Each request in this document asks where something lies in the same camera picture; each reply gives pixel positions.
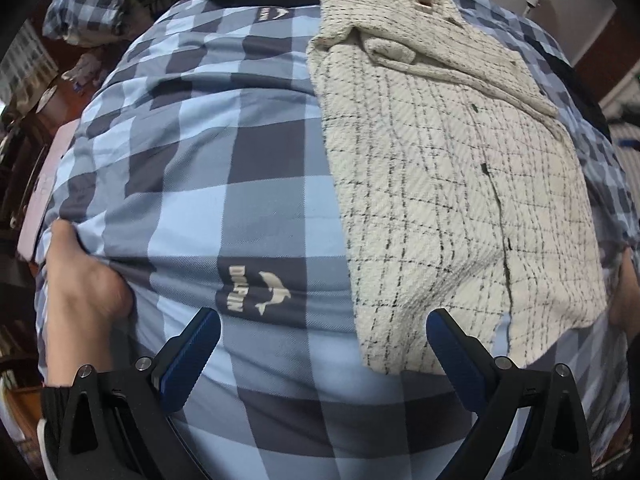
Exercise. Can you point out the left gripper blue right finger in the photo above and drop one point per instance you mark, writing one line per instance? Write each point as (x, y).
(465, 361)

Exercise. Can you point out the person's bare right foot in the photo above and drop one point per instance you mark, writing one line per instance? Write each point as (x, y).
(624, 310)

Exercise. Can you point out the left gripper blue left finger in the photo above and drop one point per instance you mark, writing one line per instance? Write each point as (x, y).
(182, 359)

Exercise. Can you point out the blue checked crumpled quilt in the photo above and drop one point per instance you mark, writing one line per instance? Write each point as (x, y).
(94, 23)

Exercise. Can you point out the person's bare left foot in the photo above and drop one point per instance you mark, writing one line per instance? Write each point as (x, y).
(86, 298)

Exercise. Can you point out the pink padded board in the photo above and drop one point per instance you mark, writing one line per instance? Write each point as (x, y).
(41, 193)

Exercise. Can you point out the white plaid tweed jacket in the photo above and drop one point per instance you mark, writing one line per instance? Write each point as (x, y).
(458, 186)

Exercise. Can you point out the blue checked bed cover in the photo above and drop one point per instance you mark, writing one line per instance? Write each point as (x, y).
(199, 174)

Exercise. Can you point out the person's bare foot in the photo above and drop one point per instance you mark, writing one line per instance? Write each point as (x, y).
(86, 298)
(624, 310)

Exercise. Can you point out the black garment on bed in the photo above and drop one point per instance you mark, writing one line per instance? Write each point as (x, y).
(581, 96)

